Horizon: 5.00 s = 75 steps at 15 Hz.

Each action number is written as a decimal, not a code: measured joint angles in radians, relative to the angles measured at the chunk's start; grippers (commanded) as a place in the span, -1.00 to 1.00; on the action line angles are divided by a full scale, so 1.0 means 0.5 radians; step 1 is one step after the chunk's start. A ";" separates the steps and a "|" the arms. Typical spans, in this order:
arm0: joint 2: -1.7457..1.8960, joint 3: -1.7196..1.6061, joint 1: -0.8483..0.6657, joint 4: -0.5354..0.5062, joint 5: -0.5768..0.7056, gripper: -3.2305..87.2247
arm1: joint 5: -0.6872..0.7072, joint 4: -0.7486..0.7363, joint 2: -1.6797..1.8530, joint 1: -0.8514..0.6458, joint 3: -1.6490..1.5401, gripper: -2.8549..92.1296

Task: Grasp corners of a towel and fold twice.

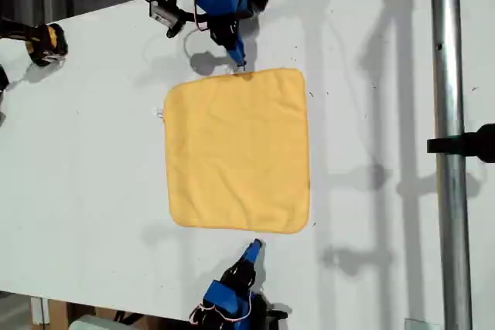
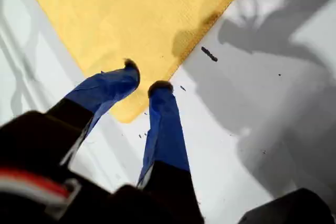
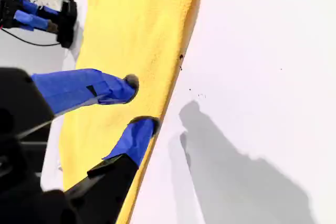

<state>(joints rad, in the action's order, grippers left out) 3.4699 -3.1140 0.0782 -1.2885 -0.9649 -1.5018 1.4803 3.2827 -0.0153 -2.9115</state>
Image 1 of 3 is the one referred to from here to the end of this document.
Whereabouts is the yellow microfibre towel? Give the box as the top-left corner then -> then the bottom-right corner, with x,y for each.
163,68 -> 312,235

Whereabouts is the white plastic container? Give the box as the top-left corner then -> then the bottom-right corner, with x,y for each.
68,314 -> 121,330

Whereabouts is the brown cardboard box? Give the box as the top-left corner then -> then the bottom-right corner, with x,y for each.
46,298 -> 183,330

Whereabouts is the yellow black power drill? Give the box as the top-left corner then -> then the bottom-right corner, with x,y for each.
0,16 -> 70,67

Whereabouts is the black clamp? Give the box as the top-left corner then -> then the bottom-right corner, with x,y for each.
426,123 -> 495,165

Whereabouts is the white wire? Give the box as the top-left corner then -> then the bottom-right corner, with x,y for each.
182,28 -> 204,61

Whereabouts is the black camera box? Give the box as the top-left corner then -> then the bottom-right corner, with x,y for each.
148,0 -> 186,39
263,298 -> 292,330

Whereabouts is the steel post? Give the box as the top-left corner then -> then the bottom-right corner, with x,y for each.
428,0 -> 475,330

